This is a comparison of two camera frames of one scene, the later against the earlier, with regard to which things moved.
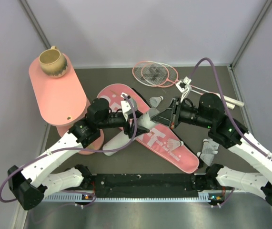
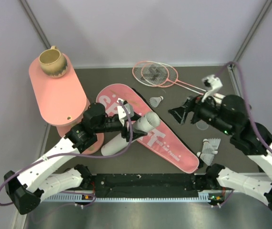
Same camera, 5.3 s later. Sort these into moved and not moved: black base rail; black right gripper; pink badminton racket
Moved: black right gripper
Not moved: black base rail; pink badminton racket
